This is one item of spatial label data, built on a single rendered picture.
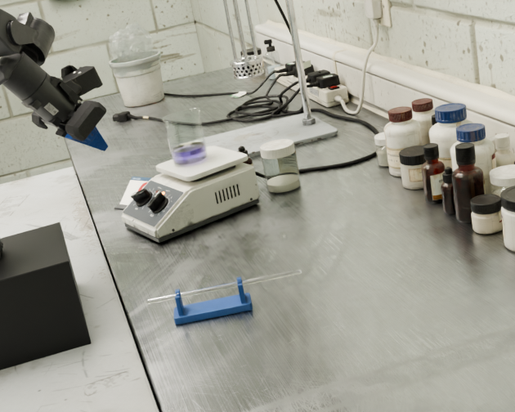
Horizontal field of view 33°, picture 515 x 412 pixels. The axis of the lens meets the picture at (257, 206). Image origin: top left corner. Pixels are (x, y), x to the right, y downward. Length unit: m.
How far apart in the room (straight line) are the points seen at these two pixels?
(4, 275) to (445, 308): 0.53
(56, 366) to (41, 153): 2.79
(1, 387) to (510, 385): 0.58
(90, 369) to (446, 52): 0.90
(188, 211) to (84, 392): 0.46
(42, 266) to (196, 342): 0.21
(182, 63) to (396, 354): 2.99
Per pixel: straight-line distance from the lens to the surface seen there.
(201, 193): 1.41
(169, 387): 1.00
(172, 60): 3.85
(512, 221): 1.16
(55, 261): 1.10
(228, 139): 1.86
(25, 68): 1.35
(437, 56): 1.69
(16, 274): 1.10
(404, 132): 1.47
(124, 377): 1.04
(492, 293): 1.08
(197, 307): 1.13
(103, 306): 1.23
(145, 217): 1.42
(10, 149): 3.85
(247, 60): 1.79
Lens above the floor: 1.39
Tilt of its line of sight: 20 degrees down
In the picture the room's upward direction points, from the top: 11 degrees counter-clockwise
